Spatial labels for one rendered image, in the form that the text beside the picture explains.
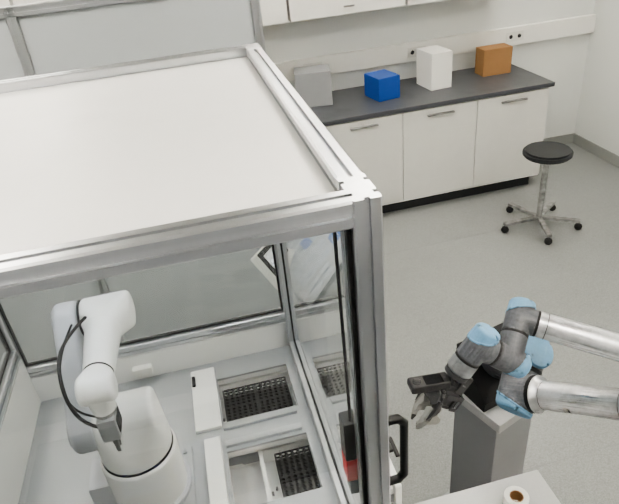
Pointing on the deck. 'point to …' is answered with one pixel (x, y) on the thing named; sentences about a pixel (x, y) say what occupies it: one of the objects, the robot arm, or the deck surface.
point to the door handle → (401, 448)
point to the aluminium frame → (235, 240)
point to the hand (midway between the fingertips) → (414, 420)
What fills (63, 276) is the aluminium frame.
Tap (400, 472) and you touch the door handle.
